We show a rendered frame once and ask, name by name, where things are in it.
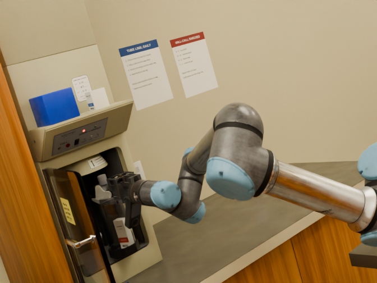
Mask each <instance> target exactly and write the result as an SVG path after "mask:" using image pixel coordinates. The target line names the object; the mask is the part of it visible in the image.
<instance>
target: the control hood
mask: <svg viewBox="0 0 377 283"><path fill-rule="evenodd" d="M133 103H134V100H133V99H129V100H125V101H120V102H115V103H112V104H110V106H108V107H104V108H101V109H98V110H95V111H87V112H84V113H81V114H80V116H78V117H75V118H72V119H69V120H66V121H63V122H60V123H57V124H54V125H49V126H44V127H38V128H36V129H32V130H29V134H30V137H31V141H32V143H33V146H34V149H35V153H36V156H37V158H38V161H39V162H43V161H46V160H48V159H51V158H54V157H57V156H60V155H62V154H65V153H68V152H70V151H73V150H75V149H79V148H81V147H84V146H86V145H89V144H92V143H95V142H98V141H100V140H103V139H106V138H108V137H111V136H114V135H117V134H119V133H122V132H124V131H126V130H127V128H128V123H129V120H130V116H131V111H132V106H133ZM107 117H108V121H107V126H106V130H105V135H104V137H103V138H101V139H98V140H95V141H93V142H90V143H87V144H84V145H81V146H79V147H76V148H74V149H70V150H68V151H65V152H63V153H60V154H57V155H55V156H52V149H53V140H54V136H55V135H58V134H61V133H64V132H67V131H70V130H73V129H76V128H78V127H81V126H84V125H87V124H90V123H93V122H96V121H99V120H102V119H104V118H107Z"/></svg>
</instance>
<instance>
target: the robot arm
mask: <svg viewBox="0 0 377 283"><path fill-rule="evenodd" d="M263 135H264V126H263V122H262V119H261V117H260V115H259V114H258V112H257V111H256V110H255V109H254V108H252V107H251V106H249V105H248V104H245V103H240V102H236V103H230V104H228V105H226V106H224V107H223V108H222V109H221V110H220V111H219V112H218V113H217V115H216V116H215V118H214V120H213V125H212V127H211V128H210V129H209V131H208V132H207V133H206V134H205V135H204V137H203V138H202V139H201V140H200V141H199V142H198V144H197V145H196V146H195V147H191V148H187V149H186V150H185V153H184V155H183V157H182V164H181V169H180V174H179V177H178V181H177V184H175V183H173V182H170V181H167V180H161V181H158V180H142V179H141V176H140V174H134V172H131V171H124V173H121V174H117V175H114V176H112V177H111V178H110V179H106V180H107V183H108V187H109V191H104V190H103V189H102V188H101V187H100V186H99V185H97V186H96V187H95V196H96V198H92V201H94V202H96V203H98V204H101V205H112V204H124V203H126V213H125V226H126V227H127V228H128V229H131V228H133V227H135V226H137V225H139V224H140V218H141V205H142V206H150V207H157V208H159V209H161V210H163V211H165V212H167V213H169V214H171V215H173V216H175V217H177V218H179V219H180V220H181V221H185V222H188V223H190V224H196V223H198V222H200V221H201V220H202V219H203V217H204V215H205V211H206V208H205V204H204V203H203V202H202V201H201V200H200V195H201V190H202V185H203V181H204V176H205V174H206V182H207V184H208V185H209V187H210V188H211V189H212V190H213V191H215V192H216V193H218V194H219V195H221V196H223V197H226V198H228V199H232V200H235V199H237V200H239V201H246V200H250V199H251V198H252V197H255V198H257V197H259V196H261V195H263V194H266V195H270V196H271V197H275V198H278V199H281V200H284V201H286V202H289V203H292V204H295V205H298V206H300V207H304V208H307V209H310V210H312V211H315V212H318V213H321V214H324V215H327V216H329V217H333V218H336V219H338V220H341V221H344V222H346V223H347V225H348V227H349V228H350V229H351V230H352V231H354V232H357V233H359V234H361V236H360V239H361V242H362V243H363V244H365V245H368V246H371V247H377V142H376V143H374V144H372V145H370V146H369V147H368V148H367V150H365V151H363V153H362V154H361V155H360V157H359V159H358V164H357V168H358V171H359V173H360V175H361V176H362V177H363V178H364V179H365V186H364V187H362V188H360V189H356V188H353V187H351V186H348V185H345V184H342V183H340V182H337V181H334V180H331V179H329V178H326V177H323V176H320V175H317V174H315V173H312V172H310V171H306V170H304V169H301V168H298V167H296V166H293V165H290V164H287V163H285V162H282V161H279V160H277V159H276V158H275V155H274V153H273V152H272V151H271V150H268V149H265V148H263V147H262V143H263ZM128 173H129V174H128ZM110 191H112V193H111V192H110ZM112 194H113V196H114V197H112Z"/></svg>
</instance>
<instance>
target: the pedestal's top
mask: <svg viewBox="0 0 377 283"><path fill-rule="evenodd" d="M349 257H350V261H351V265H352V266H355V267H365V268H375V269H377V247H371V246H368V245H365V244H363V243H361V244H360V245H358V246H357V247H356V248H355V249H354V250H352V251H351V252H350V253H349Z"/></svg>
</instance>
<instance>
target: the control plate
mask: <svg viewBox="0 0 377 283"><path fill-rule="evenodd" d="M107 121H108V117H107V118H104V119H102V120H99V121H96V122H93V123H90V124H87V125H84V126H81V127H78V128H76V129H73V130H70V131H67V132H64V133H61V134H58V135H55V136H54V140H53V149H52V156H55V155H57V154H60V153H63V152H65V151H68V150H70V149H74V148H76V147H79V146H81V145H84V144H87V143H90V142H93V141H95V140H98V139H101V138H103V137H104V135H105V130H106V126H107ZM95 125H96V126H97V127H96V128H94V126H95ZM84 129H85V131H84V132H82V131H83V130H84ZM97 133H99V135H96V134H97ZM91 135H92V138H90V136H91ZM84 138H86V140H84ZM76 139H79V144H78V145H74V143H75V140H76ZM68 143H69V144H70V146H69V147H66V144H68ZM59 147H61V148H60V149H59V150H58V148H59Z"/></svg>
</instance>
